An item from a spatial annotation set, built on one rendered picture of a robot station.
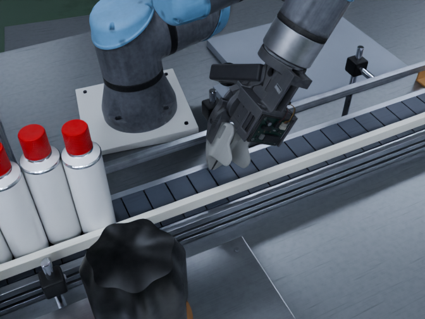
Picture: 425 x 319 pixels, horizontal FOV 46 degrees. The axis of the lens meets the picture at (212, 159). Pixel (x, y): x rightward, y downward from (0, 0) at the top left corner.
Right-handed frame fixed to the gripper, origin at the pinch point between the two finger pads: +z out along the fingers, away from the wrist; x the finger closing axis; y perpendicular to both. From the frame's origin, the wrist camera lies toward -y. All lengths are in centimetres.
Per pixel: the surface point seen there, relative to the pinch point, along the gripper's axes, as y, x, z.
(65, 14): -234, 61, 73
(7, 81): -52, -17, 22
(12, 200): 3.1, -29.3, 7.6
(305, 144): -1.2, 19.1, -4.8
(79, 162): 3.2, -23.0, 0.6
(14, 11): -252, 38, 86
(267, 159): -0.9, 12.2, -0.8
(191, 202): 5.1, -4.1, 4.7
